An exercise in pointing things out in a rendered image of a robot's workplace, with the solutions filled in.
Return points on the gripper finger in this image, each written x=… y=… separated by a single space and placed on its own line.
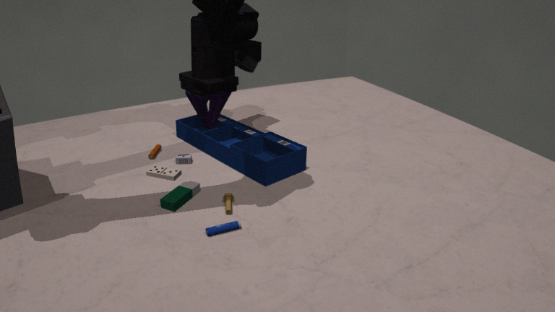
x=212 y=106
x=202 y=103

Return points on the dark blue cylinder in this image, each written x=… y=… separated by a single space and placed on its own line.
x=223 y=228

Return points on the dark blue rack of bins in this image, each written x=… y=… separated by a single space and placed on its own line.
x=263 y=157

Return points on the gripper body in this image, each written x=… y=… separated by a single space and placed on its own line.
x=205 y=73

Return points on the brass hex bolt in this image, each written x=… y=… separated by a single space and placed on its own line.
x=228 y=198

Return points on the orange cylinder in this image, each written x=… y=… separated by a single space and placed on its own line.
x=154 y=151

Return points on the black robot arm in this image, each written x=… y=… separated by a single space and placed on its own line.
x=244 y=26

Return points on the white domino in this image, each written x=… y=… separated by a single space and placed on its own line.
x=163 y=172

